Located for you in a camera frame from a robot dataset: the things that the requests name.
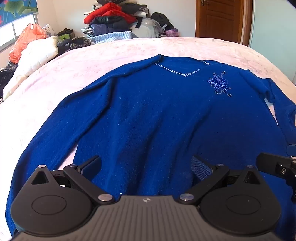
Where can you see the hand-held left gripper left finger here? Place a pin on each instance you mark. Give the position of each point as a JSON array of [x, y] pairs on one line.
[[92, 165]]

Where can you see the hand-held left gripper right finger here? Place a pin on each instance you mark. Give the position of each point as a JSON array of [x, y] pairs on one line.
[[201, 168]]

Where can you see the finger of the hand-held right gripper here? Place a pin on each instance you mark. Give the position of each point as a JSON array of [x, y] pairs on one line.
[[270, 163], [291, 150]]

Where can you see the blue knitted sweater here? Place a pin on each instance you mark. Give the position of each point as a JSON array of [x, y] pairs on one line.
[[148, 115]]

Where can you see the pink blanket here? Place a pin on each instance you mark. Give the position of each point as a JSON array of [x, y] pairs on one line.
[[92, 62]]

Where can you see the white pillow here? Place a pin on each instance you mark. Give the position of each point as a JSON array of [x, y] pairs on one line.
[[34, 58]]

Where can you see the dark patterned cloth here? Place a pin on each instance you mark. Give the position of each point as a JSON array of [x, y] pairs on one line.
[[7, 76]]

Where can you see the frosted glass wardrobe door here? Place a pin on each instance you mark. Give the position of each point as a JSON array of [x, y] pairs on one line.
[[272, 27]]

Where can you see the leopard print cloth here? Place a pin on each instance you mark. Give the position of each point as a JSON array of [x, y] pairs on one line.
[[79, 42]]

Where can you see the light blue knitted blanket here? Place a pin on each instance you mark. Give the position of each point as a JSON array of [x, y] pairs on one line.
[[113, 37]]

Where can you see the navy padded garment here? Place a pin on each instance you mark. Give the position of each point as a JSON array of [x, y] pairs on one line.
[[104, 29]]

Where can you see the purple bag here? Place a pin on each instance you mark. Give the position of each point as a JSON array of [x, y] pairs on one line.
[[171, 32]]

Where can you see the floral pillow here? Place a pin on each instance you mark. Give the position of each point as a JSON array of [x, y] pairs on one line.
[[49, 30]]

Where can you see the orange plastic bag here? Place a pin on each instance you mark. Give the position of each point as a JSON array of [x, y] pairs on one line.
[[25, 39]]

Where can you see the black jacket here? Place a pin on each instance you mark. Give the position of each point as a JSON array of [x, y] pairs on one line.
[[111, 20]]

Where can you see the brown wooden door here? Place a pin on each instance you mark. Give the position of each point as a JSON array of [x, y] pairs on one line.
[[219, 20]]

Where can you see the grey plastic bag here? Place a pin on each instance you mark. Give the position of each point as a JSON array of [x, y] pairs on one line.
[[146, 27]]

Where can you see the black backpack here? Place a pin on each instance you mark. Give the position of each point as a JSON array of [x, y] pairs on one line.
[[161, 19]]

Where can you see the red garment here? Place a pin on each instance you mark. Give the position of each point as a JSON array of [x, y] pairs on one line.
[[108, 10]]

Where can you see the window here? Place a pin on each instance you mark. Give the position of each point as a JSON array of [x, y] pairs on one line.
[[7, 34]]

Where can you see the lotus print window blind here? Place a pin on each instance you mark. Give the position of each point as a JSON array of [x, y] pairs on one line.
[[13, 9]]

